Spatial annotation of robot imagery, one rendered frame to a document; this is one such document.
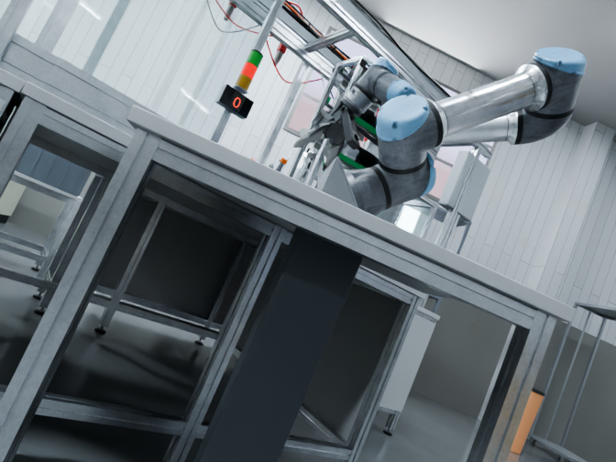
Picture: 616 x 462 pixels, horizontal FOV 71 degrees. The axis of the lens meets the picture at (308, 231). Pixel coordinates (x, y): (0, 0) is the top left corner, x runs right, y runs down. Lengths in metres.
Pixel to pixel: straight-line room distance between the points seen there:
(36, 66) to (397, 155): 0.89
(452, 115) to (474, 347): 5.29
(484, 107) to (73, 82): 1.00
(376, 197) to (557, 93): 0.50
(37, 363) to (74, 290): 0.13
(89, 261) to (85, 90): 0.57
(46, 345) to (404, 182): 0.81
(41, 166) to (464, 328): 4.98
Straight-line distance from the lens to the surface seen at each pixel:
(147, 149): 0.82
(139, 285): 3.10
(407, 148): 1.03
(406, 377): 3.12
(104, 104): 1.28
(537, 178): 6.73
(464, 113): 1.10
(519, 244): 6.48
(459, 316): 6.07
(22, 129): 1.20
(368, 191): 1.05
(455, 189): 3.16
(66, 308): 0.84
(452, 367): 6.13
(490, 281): 0.89
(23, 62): 1.29
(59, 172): 3.29
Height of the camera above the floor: 0.70
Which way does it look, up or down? 6 degrees up
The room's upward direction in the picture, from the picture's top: 24 degrees clockwise
